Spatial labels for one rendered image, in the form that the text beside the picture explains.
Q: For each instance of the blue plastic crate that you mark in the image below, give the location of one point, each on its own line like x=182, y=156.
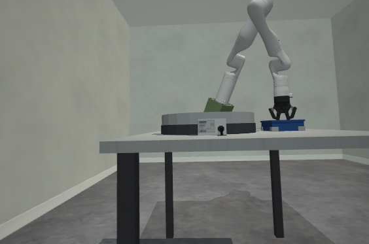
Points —
x=283, y=125

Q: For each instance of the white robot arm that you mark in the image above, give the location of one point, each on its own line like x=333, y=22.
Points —
x=257, y=11

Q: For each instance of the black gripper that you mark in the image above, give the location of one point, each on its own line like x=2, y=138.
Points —
x=282, y=105

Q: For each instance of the grey round turntable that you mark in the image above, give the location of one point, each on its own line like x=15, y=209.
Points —
x=208, y=123

